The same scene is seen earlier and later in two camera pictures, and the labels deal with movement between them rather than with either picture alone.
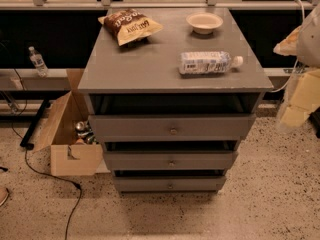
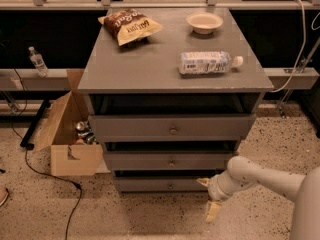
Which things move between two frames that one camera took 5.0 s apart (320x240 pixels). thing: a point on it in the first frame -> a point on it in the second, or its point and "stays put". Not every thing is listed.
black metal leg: (33, 124) stays put
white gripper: (310, 42) -> (216, 188)
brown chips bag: (129, 25) stays put
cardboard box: (68, 158) stays put
